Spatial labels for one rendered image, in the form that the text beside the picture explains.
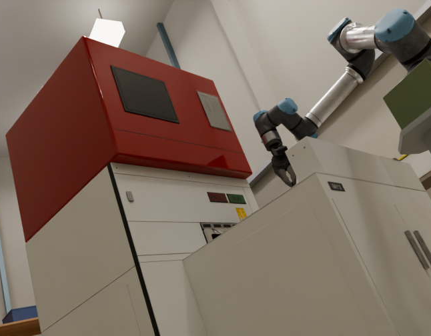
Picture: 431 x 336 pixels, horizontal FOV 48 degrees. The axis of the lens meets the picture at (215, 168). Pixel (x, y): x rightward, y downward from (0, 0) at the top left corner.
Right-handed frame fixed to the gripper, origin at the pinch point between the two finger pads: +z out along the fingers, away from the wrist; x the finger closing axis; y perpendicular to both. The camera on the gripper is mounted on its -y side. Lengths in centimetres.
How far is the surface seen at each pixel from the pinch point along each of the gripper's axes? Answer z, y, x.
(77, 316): 18, -2, 95
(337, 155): 5.6, -26.7, -14.4
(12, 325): -82, 329, 305
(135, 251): 10, -25, 61
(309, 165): 9.1, -37.5, -2.9
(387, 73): -169, 272, -172
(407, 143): 16, -43, -31
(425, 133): 16, -45, -36
